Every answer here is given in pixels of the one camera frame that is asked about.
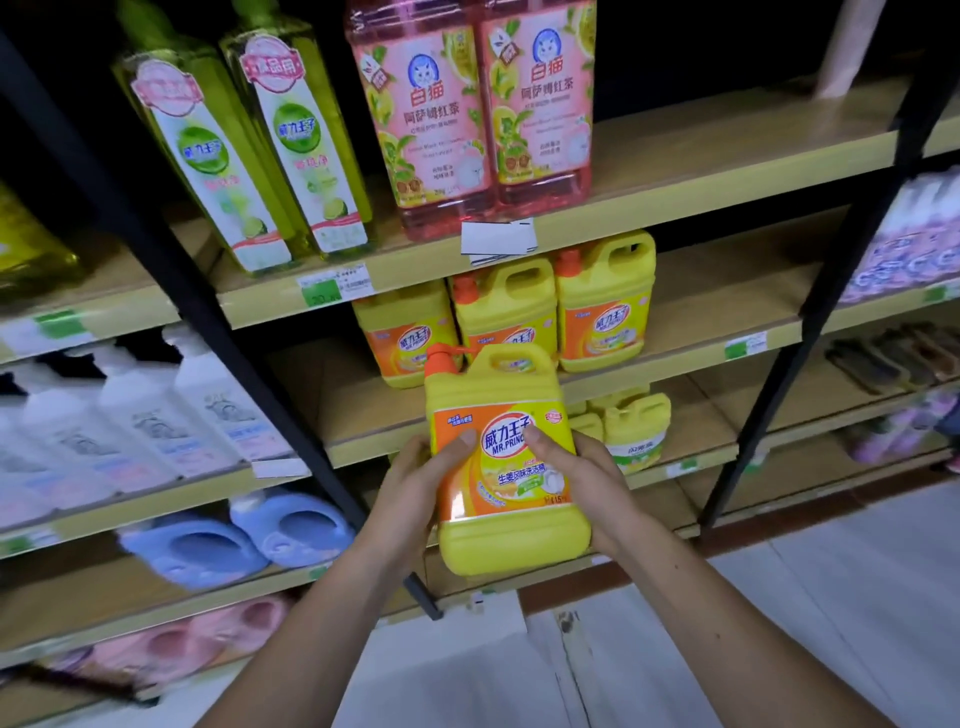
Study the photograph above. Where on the pink purple slim bottle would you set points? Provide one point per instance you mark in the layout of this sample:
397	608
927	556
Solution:
922	420
881	439

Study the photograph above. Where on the green white price tag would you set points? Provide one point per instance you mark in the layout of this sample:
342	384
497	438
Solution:
335	285
320	572
941	292
757	459
26	543
56	324
746	346
681	468

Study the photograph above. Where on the person's left hand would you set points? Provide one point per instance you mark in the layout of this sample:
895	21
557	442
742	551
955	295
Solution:
405	510

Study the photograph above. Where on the person's left forearm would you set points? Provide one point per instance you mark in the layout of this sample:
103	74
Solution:
300	652

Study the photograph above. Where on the wooden shelf rack black frame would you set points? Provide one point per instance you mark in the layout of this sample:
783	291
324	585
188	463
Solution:
712	150

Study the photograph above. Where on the pale purple white pack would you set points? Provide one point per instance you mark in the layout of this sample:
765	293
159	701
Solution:
954	195
922	236
943	225
866	266
896	251

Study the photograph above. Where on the person's right forearm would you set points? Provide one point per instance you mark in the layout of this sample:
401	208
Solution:
750	645

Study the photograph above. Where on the yellow orange detergent jug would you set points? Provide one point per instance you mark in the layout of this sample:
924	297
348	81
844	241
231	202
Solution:
607	315
510	300
390	322

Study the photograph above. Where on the slim green dish soap bottle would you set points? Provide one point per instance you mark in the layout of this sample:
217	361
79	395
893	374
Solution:
217	172

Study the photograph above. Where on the flat pink bottle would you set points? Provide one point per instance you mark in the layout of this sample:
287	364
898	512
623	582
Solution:
244	622
157	656

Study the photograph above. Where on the plain white label card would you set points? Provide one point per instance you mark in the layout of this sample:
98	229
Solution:
281	469
499	241

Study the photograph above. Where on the person's right hand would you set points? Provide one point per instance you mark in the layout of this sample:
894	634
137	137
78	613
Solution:
600	502

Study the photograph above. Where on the light blue detergent jug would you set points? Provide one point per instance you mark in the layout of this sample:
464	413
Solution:
296	529
191	555

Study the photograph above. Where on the yellow dish soap pump bottle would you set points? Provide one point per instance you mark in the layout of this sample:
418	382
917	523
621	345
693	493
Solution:
30	255

